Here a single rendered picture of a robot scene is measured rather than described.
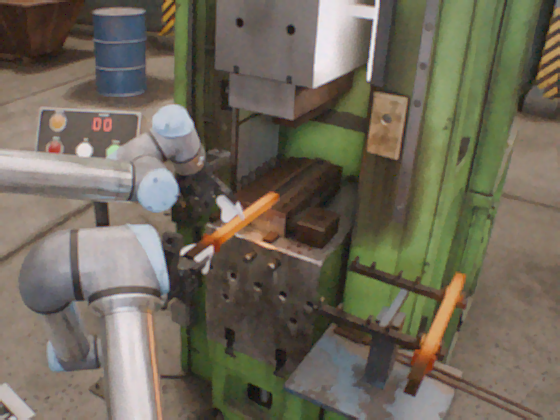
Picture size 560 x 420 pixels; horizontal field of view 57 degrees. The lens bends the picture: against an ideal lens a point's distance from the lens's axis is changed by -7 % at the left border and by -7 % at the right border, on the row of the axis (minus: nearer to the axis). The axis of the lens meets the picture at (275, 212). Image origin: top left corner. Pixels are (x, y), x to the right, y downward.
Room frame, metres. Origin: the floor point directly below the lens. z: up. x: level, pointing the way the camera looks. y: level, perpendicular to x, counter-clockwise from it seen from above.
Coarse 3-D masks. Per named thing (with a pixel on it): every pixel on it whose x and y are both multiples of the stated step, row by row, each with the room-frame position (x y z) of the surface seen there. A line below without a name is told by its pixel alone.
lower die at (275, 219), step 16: (288, 160) 1.80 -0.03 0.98; (304, 160) 1.79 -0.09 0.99; (320, 160) 1.78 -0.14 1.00; (272, 176) 1.66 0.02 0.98; (288, 176) 1.64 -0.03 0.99; (336, 176) 1.71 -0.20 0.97; (240, 192) 1.52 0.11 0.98; (256, 192) 1.51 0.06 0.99; (288, 192) 1.51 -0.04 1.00; (272, 208) 1.41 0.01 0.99; (288, 208) 1.42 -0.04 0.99; (304, 208) 1.49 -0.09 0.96; (256, 224) 1.42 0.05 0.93; (272, 224) 1.40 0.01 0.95
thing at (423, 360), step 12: (456, 276) 1.14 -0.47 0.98; (456, 288) 1.08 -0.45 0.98; (444, 300) 1.03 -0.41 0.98; (456, 300) 1.06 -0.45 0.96; (444, 312) 0.98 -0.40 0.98; (432, 324) 0.94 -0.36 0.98; (444, 324) 0.94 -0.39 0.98; (432, 336) 0.90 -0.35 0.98; (432, 348) 0.86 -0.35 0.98; (420, 360) 0.81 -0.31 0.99; (432, 360) 0.82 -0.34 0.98; (420, 372) 0.78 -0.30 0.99; (408, 384) 0.78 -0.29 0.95; (420, 384) 0.78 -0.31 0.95
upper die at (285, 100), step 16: (240, 80) 1.45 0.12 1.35; (256, 80) 1.43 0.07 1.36; (272, 80) 1.41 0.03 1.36; (336, 80) 1.63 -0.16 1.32; (240, 96) 1.45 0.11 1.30; (256, 96) 1.43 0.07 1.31; (272, 96) 1.41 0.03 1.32; (288, 96) 1.39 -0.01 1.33; (304, 96) 1.43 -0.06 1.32; (320, 96) 1.53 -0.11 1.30; (272, 112) 1.41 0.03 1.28; (288, 112) 1.39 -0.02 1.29; (304, 112) 1.44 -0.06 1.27
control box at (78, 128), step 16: (48, 112) 1.59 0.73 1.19; (64, 112) 1.59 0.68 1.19; (80, 112) 1.59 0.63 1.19; (96, 112) 1.59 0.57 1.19; (112, 112) 1.59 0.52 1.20; (128, 112) 1.59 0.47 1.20; (48, 128) 1.56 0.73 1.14; (64, 128) 1.56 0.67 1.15; (80, 128) 1.56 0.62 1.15; (112, 128) 1.56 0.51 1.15; (128, 128) 1.56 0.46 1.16; (144, 128) 1.61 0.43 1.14; (48, 144) 1.53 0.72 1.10; (64, 144) 1.54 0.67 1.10; (80, 144) 1.53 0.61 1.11; (96, 144) 1.54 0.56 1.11; (112, 144) 1.53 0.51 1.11
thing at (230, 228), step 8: (264, 200) 1.42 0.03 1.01; (272, 200) 1.44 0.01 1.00; (248, 208) 1.37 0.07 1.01; (256, 208) 1.37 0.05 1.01; (264, 208) 1.40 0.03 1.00; (248, 216) 1.32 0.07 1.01; (256, 216) 1.36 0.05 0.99; (232, 224) 1.27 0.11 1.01; (240, 224) 1.28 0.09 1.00; (216, 232) 1.22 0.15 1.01; (224, 232) 1.23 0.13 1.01; (232, 232) 1.25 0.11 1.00; (208, 240) 1.17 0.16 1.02; (216, 240) 1.17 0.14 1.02; (224, 240) 1.22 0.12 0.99; (192, 248) 1.13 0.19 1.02; (200, 248) 1.13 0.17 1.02; (216, 248) 1.17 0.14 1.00; (192, 256) 1.10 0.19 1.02
